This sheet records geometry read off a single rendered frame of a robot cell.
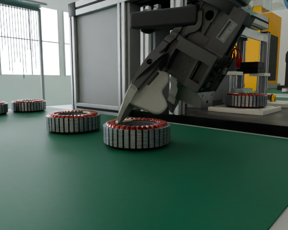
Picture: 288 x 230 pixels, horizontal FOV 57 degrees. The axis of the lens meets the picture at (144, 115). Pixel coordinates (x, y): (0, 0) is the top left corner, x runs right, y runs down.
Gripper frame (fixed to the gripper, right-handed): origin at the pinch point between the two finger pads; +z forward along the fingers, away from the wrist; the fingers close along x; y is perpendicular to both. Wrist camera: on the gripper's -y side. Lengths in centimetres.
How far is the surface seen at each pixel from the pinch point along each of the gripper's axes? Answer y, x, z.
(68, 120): -13.4, -1.9, 10.3
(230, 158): 14.7, 0.4, -2.7
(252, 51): -93, 404, -4
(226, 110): 3.2, 35.1, 0.9
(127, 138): 1.9, -5.1, 2.3
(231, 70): -3.6, 42.8, -7.6
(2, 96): -511, 288, 331
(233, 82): -7, 68, -1
